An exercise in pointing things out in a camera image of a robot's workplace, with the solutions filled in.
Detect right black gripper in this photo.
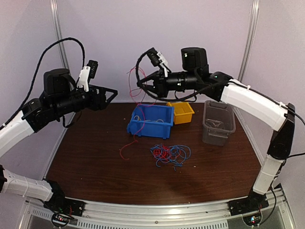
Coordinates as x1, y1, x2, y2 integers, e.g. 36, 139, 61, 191
138, 67, 199, 97

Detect red cable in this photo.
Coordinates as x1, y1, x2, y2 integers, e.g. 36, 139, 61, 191
119, 65, 158, 161

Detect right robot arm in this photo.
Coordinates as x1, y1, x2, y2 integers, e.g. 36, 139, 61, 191
135, 47, 296, 211

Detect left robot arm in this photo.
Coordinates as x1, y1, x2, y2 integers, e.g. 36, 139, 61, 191
0, 66, 118, 212

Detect blue plastic bin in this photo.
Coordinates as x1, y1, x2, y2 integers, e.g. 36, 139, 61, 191
127, 104, 174, 139

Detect yellow plastic bin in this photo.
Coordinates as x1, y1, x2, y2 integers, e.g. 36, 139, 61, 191
166, 102, 194, 125

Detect clear grey plastic container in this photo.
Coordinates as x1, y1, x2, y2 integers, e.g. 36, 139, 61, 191
202, 100, 236, 146

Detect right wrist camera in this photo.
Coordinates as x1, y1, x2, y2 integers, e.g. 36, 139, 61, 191
147, 48, 171, 78

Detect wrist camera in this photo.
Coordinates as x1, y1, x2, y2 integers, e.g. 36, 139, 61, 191
76, 60, 98, 92
147, 48, 171, 78

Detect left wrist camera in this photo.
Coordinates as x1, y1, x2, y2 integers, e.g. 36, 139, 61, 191
76, 60, 98, 92

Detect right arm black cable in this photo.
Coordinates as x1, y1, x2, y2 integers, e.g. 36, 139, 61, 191
135, 48, 229, 101

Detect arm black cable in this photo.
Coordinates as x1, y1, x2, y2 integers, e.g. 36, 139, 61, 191
0, 37, 86, 129
135, 48, 229, 101

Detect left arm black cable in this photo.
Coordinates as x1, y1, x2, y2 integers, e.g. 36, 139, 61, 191
0, 37, 86, 129

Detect left aluminium frame post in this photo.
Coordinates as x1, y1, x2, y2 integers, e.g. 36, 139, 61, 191
50, 0, 70, 69

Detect aluminium frame post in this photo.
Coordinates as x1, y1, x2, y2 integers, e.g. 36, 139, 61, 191
238, 0, 260, 82
50, 0, 70, 69

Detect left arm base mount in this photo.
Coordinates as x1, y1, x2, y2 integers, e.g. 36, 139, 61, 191
44, 180, 85, 217

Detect right aluminium frame post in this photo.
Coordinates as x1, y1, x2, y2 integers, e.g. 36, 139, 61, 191
238, 0, 260, 82

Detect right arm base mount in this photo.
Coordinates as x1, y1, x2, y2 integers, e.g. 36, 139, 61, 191
228, 190, 269, 216

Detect aluminium front rail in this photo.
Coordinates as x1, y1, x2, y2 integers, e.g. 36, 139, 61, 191
17, 187, 296, 229

